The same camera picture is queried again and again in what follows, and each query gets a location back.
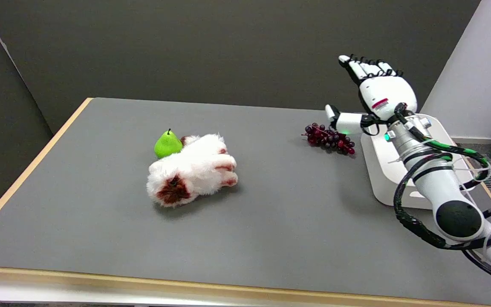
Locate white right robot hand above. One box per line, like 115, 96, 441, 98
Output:
325, 54, 418, 136

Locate dark red toy grapes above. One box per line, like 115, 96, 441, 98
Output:
301, 123, 356, 156

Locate white brown plush toy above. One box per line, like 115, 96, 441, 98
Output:
146, 134, 238, 208

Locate green toy pear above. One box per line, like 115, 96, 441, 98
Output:
154, 129, 183, 159

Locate white plastic tray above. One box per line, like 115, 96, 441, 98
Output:
360, 113, 477, 210

